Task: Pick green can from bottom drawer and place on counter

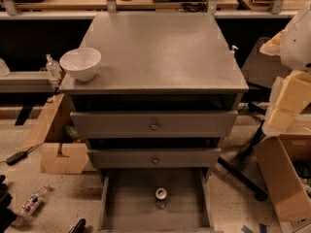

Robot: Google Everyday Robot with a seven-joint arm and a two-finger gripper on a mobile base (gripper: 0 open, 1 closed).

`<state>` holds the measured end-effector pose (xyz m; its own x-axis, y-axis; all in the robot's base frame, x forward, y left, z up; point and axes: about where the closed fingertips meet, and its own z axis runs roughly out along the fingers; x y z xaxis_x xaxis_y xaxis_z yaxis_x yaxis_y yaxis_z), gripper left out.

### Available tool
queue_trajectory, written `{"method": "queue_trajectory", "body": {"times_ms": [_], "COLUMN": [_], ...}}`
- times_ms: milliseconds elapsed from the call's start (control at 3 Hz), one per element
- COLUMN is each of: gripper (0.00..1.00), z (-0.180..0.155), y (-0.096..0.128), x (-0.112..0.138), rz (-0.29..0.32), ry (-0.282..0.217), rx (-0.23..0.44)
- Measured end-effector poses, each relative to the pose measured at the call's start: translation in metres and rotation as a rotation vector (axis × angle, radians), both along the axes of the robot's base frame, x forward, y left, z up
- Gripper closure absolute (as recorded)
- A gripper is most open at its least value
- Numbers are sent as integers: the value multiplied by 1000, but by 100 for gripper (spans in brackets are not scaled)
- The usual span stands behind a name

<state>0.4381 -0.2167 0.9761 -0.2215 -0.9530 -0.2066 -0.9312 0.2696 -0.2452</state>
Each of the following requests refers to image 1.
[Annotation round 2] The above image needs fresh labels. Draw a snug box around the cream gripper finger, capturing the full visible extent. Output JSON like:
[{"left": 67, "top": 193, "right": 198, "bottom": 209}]
[
  {"left": 264, "top": 71, "right": 311, "bottom": 131},
  {"left": 259, "top": 31, "right": 283, "bottom": 56}
]

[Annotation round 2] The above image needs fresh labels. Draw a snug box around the green soda can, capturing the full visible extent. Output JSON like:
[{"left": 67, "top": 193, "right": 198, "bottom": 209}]
[{"left": 155, "top": 187, "right": 168, "bottom": 209}]

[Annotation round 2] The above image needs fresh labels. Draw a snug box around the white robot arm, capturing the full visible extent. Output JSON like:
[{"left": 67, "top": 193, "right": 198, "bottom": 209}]
[{"left": 259, "top": 2, "right": 311, "bottom": 136}]

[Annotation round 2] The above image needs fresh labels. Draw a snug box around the grey top drawer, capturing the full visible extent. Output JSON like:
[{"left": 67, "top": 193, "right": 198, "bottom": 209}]
[{"left": 70, "top": 112, "right": 237, "bottom": 139}]

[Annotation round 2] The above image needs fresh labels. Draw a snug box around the grey drawer cabinet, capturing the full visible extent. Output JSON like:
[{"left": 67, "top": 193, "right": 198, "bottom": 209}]
[{"left": 58, "top": 11, "right": 250, "bottom": 233}]

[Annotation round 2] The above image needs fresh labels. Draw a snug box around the grey middle drawer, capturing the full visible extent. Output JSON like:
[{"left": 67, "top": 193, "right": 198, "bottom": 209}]
[{"left": 87, "top": 149, "right": 221, "bottom": 169}]

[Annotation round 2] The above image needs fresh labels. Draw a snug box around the grey open bottom drawer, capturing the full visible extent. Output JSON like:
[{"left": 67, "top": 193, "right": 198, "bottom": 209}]
[{"left": 98, "top": 168, "right": 214, "bottom": 233}]

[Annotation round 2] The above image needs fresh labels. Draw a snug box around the black folding side table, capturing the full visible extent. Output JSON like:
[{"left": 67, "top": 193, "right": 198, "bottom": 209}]
[{"left": 218, "top": 37, "right": 289, "bottom": 201}]

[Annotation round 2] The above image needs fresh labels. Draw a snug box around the white pump bottle right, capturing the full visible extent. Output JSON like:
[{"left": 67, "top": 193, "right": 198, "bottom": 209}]
[{"left": 230, "top": 45, "right": 239, "bottom": 57}]

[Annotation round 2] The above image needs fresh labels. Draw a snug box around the cardboard box right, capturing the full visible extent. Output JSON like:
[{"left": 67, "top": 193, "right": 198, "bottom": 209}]
[{"left": 254, "top": 120, "right": 311, "bottom": 221}]

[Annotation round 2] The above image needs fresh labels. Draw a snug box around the cardboard box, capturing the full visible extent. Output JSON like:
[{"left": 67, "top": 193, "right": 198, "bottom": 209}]
[
  {"left": 254, "top": 120, "right": 311, "bottom": 221},
  {"left": 22, "top": 94, "right": 89, "bottom": 175}
]

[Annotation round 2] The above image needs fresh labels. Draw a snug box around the white ceramic bowl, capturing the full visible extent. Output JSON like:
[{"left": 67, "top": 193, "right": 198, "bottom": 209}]
[{"left": 59, "top": 48, "right": 101, "bottom": 82}]

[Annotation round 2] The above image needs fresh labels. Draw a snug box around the wooden workbench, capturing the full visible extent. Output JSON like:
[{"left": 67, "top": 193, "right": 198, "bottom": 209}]
[{"left": 17, "top": 0, "right": 310, "bottom": 17}]

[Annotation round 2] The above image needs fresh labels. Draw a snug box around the clear sanitizer bottle left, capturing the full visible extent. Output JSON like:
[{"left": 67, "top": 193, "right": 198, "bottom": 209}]
[{"left": 46, "top": 54, "right": 61, "bottom": 79}]

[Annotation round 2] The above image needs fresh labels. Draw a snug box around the cardboard box left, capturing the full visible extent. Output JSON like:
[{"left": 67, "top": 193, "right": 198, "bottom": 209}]
[{"left": 22, "top": 94, "right": 89, "bottom": 175}]

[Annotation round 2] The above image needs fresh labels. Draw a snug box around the plastic bottle on floor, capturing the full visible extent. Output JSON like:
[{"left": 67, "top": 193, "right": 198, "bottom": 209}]
[{"left": 18, "top": 184, "right": 52, "bottom": 219}]

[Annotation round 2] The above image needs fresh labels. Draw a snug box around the black power adapter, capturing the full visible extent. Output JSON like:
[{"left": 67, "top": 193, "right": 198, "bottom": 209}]
[{"left": 6, "top": 151, "right": 27, "bottom": 166}]

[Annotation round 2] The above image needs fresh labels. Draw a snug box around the black object bottom left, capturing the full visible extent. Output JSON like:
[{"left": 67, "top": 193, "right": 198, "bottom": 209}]
[{"left": 0, "top": 175, "right": 17, "bottom": 233}]

